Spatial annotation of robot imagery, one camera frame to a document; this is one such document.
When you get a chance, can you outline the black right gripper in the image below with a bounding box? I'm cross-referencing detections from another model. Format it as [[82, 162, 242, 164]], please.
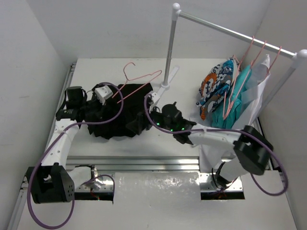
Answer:
[[127, 101, 176, 134]]

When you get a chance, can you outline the black shirt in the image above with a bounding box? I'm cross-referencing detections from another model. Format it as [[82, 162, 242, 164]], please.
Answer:
[[84, 84, 153, 139]]

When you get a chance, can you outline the pink wire hanger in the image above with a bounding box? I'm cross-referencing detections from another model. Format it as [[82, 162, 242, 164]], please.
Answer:
[[223, 36, 255, 120], [231, 40, 267, 107], [266, 46, 282, 77], [117, 61, 162, 103]]

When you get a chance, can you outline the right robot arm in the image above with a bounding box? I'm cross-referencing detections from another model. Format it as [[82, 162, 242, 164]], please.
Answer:
[[127, 103, 273, 189]]

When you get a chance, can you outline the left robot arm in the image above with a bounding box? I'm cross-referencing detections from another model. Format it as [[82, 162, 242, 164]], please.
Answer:
[[26, 86, 105, 204]]

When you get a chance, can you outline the white shirt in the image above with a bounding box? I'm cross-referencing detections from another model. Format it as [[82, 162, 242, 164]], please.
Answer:
[[189, 54, 272, 173]]

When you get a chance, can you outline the teal shirt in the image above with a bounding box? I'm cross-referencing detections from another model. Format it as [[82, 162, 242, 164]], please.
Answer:
[[211, 63, 254, 129]]

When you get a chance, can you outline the colourful patterned shirt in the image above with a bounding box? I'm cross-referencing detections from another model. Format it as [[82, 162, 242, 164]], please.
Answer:
[[196, 56, 240, 120]]

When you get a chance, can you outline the white clothes rack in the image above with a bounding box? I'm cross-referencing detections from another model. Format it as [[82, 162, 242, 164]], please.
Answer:
[[156, 3, 307, 113]]

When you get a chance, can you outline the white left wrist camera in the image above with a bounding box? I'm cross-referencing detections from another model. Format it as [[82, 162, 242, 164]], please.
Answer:
[[94, 85, 113, 105]]

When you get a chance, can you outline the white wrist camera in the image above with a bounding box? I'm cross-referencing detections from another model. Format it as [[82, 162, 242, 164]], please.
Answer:
[[94, 85, 113, 105], [147, 91, 160, 113]]

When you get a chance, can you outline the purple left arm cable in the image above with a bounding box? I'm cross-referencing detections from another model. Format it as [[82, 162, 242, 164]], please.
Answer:
[[26, 81, 124, 228]]

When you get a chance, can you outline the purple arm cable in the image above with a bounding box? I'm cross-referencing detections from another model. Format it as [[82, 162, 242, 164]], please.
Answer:
[[26, 81, 124, 228], [143, 93, 288, 196]]

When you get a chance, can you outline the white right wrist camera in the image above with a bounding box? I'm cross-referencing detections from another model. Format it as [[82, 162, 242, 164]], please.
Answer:
[[147, 91, 160, 113]]

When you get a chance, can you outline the aluminium rail frame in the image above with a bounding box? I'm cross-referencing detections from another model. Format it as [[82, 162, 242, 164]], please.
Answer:
[[7, 59, 298, 230]]

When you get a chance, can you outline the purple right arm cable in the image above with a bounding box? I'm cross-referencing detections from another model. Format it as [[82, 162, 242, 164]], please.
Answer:
[[143, 93, 288, 196]]

